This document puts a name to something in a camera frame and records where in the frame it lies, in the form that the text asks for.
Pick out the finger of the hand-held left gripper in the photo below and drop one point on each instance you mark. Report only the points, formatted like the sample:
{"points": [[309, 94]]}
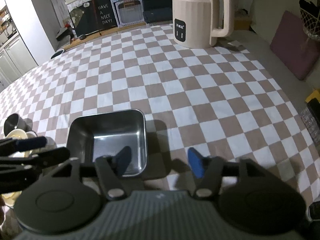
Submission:
{"points": [[30, 143], [50, 156]]}

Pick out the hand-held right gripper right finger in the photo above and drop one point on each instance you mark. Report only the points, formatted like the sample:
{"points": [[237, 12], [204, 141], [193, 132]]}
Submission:
{"points": [[196, 162]]}

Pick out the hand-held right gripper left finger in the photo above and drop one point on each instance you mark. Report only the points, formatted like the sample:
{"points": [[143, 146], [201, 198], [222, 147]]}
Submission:
{"points": [[123, 160]]}

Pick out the small steel oval bowl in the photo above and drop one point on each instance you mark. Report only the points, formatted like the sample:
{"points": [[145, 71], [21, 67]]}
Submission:
{"points": [[13, 123]]}

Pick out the steel rectangular container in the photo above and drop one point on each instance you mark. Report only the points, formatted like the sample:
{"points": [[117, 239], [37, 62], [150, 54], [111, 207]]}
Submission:
{"points": [[112, 130]]}

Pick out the checkered tablecloth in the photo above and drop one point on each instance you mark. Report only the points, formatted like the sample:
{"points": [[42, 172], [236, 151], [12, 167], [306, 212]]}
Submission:
{"points": [[200, 92]]}

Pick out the white kitchen base cabinet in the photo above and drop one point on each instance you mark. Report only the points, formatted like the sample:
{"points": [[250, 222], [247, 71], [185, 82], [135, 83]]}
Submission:
{"points": [[15, 60]]}

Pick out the grey trash bin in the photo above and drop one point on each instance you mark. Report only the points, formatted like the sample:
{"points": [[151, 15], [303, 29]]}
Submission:
{"points": [[58, 54]]}

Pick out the yellow black box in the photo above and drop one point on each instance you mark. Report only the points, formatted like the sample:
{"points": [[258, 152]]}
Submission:
{"points": [[313, 100]]}

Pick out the black letter board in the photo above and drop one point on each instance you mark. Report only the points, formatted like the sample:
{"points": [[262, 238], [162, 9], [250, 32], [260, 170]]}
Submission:
{"points": [[106, 15]]}

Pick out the white framed printed box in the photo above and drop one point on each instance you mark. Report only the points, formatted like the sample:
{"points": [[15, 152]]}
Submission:
{"points": [[129, 13]]}

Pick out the thin red stick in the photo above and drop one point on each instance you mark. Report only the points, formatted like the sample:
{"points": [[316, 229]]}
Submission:
{"points": [[96, 12]]}

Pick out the cream electric kettle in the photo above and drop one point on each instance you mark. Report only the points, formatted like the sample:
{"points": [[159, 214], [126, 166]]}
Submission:
{"points": [[192, 12]]}

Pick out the purple cushion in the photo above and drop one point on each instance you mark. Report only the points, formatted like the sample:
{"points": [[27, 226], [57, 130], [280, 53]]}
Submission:
{"points": [[295, 45]]}

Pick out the dark lattice pattern bag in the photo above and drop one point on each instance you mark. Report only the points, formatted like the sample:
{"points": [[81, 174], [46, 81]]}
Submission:
{"points": [[311, 17]]}

